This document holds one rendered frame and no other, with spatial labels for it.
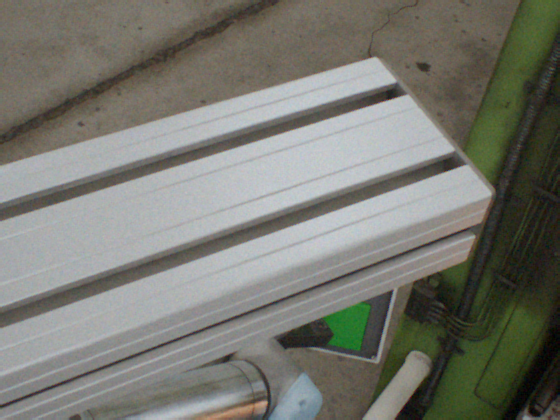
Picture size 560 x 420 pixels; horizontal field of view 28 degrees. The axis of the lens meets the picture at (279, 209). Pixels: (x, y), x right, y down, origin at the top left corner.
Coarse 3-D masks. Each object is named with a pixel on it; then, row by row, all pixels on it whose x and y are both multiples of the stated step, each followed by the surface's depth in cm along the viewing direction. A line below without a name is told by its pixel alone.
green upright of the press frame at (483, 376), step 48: (528, 0) 152; (528, 48) 157; (528, 96) 161; (480, 144) 172; (528, 144) 167; (528, 192) 172; (480, 240) 184; (480, 288) 191; (528, 288) 185; (432, 336) 206; (528, 336) 192; (384, 384) 224; (480, 384) 207; (528, 384) 216
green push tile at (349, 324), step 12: (336, 312) 167; (348, 312) 166; (360, 312) 166; (336, 324) 167; (348, 324) 167; (360, 324) 167; (336, 336) 168; (348, 336) 168; (360, 336) 167; (348, 348) 168; (360, 348) 168
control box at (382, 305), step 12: (396, 288) 166; (372, 300) 166; (384, 300) 166; (372, 312) 167; (384, 312) 167; (372, 324) 168; (384, 324) 167; (372, 336) 168; (384, 336) 168; (312, 348) 170; (324, 348) 169; (336, 348) 169; (372, 348) 169; (372, 360) 169
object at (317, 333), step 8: (320, 320) 160; (296, 328) 156; (304, 328) 157; (312, 328) 158; (320, 328) 159; (328, 328) 160; (296, 336) 154; (304, 336) 156; (312, 336) 157; (320, 336) 158; (328, 336) 159; (288, 344) 155; (296, 344) 156; (304, 344) 157; (312, 344) 158; (320, 344) 159
